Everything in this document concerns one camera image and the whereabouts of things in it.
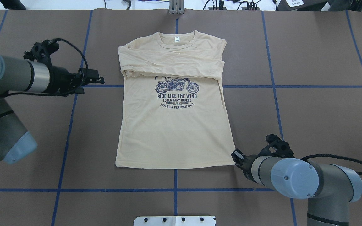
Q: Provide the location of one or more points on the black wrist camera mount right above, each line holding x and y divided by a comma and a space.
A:
276, 147

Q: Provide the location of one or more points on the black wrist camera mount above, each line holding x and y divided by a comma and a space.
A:
42, 51
276, 147

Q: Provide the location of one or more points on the black box with label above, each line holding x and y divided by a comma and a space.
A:
301, 5

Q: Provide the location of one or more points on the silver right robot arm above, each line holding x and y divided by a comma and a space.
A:
328, 188

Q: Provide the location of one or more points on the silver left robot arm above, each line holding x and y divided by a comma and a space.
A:
37, 78

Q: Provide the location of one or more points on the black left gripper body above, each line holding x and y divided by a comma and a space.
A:
60, 78

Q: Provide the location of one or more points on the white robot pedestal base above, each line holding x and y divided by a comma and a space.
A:
175, 221

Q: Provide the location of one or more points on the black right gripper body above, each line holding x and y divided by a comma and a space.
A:
246, 164

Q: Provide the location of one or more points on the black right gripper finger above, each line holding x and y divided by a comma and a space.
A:
237, 156

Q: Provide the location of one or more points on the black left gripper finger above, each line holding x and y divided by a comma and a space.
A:
92, 76
79, 90

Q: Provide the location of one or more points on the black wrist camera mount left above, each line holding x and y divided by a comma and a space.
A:
42, 51

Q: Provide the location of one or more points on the aluminium frame post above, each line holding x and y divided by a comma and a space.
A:
176, 7

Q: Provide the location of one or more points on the beige long-sleeve printed shirt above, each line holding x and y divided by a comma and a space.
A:
174, 112

